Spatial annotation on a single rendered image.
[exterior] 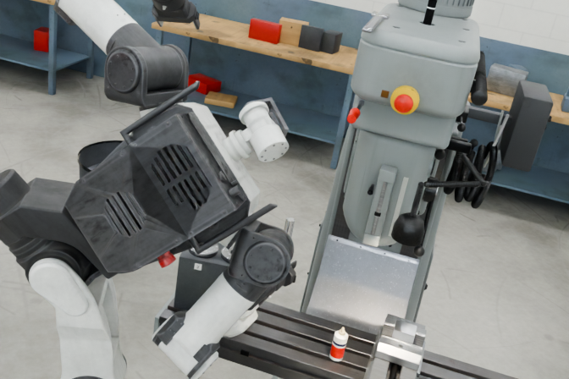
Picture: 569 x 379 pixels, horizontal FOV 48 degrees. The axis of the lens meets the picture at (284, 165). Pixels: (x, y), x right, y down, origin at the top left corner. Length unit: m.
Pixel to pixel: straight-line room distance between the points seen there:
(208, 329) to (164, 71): 0.52
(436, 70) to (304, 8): 4.64
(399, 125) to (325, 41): 3.99
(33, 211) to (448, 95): 0.87
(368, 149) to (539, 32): 4.38
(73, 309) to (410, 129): 0.84
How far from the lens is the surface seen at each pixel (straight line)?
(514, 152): 1.90
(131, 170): 1.16
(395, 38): 1.40
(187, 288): 2.00
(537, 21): 5.88
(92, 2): 1.39
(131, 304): 3.55
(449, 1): 1.76
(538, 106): 1.86
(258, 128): 1.28
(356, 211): 1.67
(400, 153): 1.60
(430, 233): 2.21
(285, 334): 2.01
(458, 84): 1.41
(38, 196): 1.37
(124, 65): 1.26
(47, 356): 3.26
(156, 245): 1.19
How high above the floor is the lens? 2.15
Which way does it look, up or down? 24 degrees down
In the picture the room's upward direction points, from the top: 10 degrees clockwise
